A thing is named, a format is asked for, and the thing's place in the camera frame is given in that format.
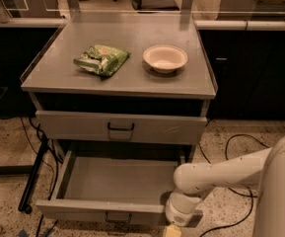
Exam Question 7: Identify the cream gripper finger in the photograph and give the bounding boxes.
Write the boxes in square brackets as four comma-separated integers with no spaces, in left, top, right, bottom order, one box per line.
[163,225,181,237]

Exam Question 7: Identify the grey drawer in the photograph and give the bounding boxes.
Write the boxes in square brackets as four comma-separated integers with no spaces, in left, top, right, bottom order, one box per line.
[35,150,205,228]
[36,111,207,145]

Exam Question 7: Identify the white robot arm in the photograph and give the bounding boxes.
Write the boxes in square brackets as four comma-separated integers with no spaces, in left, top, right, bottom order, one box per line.
[166,136,285,237]

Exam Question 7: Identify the grey metal drawer cabinet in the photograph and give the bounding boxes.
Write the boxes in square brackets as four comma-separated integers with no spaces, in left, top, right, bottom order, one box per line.
[19,11,219,170]

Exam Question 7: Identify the grey top drawer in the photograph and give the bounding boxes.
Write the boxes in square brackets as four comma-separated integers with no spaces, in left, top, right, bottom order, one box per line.
[36,111,207,145]

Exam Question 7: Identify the black table leg with caster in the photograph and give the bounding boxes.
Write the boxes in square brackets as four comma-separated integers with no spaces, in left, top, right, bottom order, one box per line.
[18,135,48,214]

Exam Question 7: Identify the white paper bowl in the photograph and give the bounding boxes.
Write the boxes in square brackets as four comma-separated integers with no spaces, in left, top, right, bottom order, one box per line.
[143,44,188,74]

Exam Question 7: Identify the green snack bag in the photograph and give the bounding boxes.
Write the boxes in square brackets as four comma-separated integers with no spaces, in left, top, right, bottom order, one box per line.
[73,44,130,77]

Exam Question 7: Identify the black cable left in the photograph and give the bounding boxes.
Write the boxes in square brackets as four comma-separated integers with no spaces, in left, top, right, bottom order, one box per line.
[19,116,61,237]

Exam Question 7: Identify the white horizontal rail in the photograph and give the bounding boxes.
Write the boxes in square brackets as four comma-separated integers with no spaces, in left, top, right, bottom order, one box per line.
[0,18,285,32]

